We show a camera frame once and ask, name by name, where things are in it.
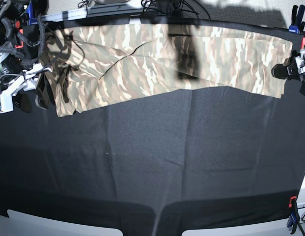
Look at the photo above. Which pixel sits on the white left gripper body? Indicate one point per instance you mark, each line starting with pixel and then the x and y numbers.
pixel 296 67

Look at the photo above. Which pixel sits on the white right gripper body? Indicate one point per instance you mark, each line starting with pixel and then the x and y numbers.
pixel 22 83

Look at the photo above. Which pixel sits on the camouflage t-shirt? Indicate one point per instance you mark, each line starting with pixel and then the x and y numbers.
pixel 97 66

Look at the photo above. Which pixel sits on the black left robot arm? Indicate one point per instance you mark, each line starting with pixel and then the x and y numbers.
pixel 294 70

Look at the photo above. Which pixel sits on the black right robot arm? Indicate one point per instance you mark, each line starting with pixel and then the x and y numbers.
pixel 22 42

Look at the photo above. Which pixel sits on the blue tools rear right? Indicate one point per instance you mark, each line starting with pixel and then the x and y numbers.
pixel 297 24

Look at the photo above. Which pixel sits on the blue clamp rear left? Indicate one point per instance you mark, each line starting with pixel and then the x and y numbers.
pixel 32 12

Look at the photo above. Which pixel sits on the black table cloth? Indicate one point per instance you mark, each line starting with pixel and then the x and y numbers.
pixel 163 164

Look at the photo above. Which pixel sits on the orange black clamp front right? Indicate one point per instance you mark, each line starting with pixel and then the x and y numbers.
pixel 294 217

